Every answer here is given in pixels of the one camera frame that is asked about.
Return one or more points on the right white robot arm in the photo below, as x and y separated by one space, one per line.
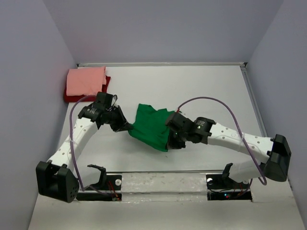
270 157

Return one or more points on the green t-shirt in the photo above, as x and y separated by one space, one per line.
149 126

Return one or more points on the dark red folded t-shirt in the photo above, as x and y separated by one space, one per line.
91 98

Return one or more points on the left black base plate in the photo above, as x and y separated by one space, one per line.
109 191

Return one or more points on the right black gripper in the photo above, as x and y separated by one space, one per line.
172 143

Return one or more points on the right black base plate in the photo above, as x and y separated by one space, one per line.
222 190

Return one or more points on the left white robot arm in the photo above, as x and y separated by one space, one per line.
59 177

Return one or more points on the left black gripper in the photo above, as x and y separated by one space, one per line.
122 124

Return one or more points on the pink folded t-shirt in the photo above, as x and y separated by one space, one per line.
85 81

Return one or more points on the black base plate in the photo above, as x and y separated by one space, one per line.
222 190
109 191

